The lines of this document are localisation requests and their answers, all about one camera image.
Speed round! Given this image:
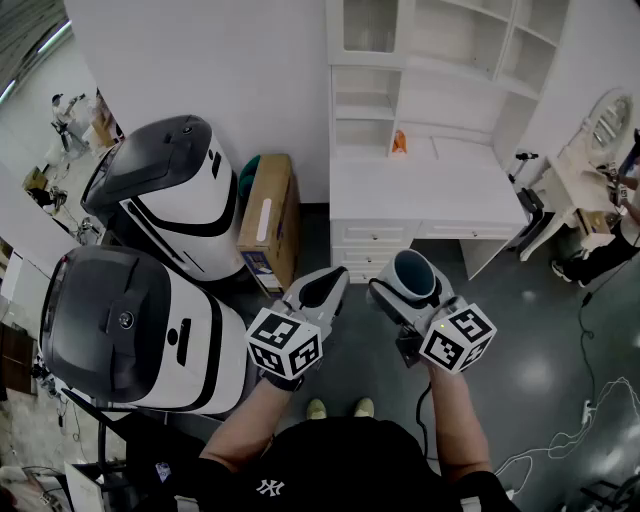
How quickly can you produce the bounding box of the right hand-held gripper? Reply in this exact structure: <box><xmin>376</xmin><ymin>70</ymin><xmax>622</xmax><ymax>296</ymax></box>
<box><xmin>368</xmin><ymin>269</ymin><xmax>499</xmax><ymax>376</ymax></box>

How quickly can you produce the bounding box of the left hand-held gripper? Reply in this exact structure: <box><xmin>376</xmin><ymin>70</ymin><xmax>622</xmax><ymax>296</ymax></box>
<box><xmin>244</xmin><ymin>266</ymin><xmax>351</xmax><ymax>381</ymax></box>

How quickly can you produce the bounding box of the white cup with teal inside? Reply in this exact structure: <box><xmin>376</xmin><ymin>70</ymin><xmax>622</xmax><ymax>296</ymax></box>
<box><xmin>391</xmin><ymin>248</ymin><xmax>442</xmax><ymax>303</ymax></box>

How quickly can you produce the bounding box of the person's left forearm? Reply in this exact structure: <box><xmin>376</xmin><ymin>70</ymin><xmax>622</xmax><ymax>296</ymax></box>
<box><xmin>198</xmin><ymin>372</ymin><xmax>301</xmax><ymax>474</ymax></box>

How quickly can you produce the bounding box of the person's right forearm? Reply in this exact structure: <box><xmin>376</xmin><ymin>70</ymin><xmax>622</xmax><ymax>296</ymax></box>
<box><xmin>427</xmin><ymin>367</ymin><xmax>495</xmax><ymax>484</ymax></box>

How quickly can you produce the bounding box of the white desk with hutch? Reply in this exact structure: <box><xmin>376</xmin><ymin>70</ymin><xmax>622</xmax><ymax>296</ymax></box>
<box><xmin>324</xmin><ymin>0</ymin><xmax>572</xmax><ymax>285</ymax></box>

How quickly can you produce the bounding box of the brown cardboard box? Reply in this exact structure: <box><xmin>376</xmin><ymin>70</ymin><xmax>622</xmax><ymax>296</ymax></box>
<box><xmin>236</xmin><ymin>153</ymin><xmax>302</xmax><ymax>297</ymax></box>

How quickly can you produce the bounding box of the green round object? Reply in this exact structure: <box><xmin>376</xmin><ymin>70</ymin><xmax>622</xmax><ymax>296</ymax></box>
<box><xmin>238</xmin><ymin>154</ymin><xmax>262</xmax><ymax>197</ymax></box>

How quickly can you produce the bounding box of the black tripod stand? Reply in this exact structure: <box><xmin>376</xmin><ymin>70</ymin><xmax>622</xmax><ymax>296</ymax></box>
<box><xmin>506</xmin><ymin>151</ymin><xmax>547</xmax><ymax>252</ymax></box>

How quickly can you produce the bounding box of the person's black shirt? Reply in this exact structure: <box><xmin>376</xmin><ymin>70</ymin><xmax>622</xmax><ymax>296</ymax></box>
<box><xmin>124</xmin><ymin>416</ymin><xmax>522</xmax><ymax>512</ymax></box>

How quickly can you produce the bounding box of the large white and black robot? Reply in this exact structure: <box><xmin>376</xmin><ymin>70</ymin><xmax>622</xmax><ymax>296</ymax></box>
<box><xmin>38</xmin><ymin>244</ymin><xmax>250</xmax><ymax>417</ymax></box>
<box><xmin>79</xmin><ymin>114</ymin><xmax>252</xmax><ymax>284</ymax></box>

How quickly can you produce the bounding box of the white vanity table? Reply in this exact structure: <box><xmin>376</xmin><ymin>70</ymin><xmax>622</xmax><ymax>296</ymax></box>
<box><xmin>518</xmin><ymin>153</ymin><xmax>626</xmax><ymax>263</ymax></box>

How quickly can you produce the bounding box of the oval white-framed mirror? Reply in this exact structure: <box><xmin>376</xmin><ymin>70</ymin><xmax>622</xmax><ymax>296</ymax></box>
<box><xmin>588</xmin><ymin>91</ymin><xmax>635</xmax><ymax>152</ymax></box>

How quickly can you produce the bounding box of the ribbed glass cabinet door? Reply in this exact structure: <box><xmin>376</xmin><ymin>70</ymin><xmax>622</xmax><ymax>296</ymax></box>
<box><xmin>326</xmin><ymin>0</ymin><xmax>417</xmax><ymax>69</ymax></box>

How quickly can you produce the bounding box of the black camera box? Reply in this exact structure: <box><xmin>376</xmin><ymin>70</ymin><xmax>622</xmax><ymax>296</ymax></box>
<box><xmin>395</xmin><ymin>328</ymin><xmax>425</xmax><ymax>370</ymax></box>

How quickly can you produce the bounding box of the black wrist strap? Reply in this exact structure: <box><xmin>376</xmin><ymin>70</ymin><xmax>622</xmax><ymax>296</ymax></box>
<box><xmin>260</xmin><ymin>368</ymin><xmax>306</xmax><ymax>393</ymax></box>

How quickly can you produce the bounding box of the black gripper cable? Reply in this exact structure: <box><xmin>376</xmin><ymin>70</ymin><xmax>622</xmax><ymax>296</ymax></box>
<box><xmin>416</xmin><ymin>381</ymin><xmax>440</xmax><ymax>462</ymax></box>

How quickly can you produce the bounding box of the black floor cable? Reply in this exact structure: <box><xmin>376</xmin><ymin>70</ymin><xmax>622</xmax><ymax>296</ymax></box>
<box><xmin>576</xmin><ymin>259</ymin><xmax>632</xmax><ymax>401</ymax></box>

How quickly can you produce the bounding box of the white floor cable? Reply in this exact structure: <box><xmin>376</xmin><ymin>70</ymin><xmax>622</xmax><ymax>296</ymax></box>
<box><xmin>493</xmin><ymin>376</ymin><xmax>640</xmax><ymax>497</ymax></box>

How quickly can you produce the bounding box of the black metal frame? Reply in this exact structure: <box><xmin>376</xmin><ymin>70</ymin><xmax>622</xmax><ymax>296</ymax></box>
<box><xmin>60</xmin><ymin>387</ymin><xmax>132</xmax><ymax>512</ymax></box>

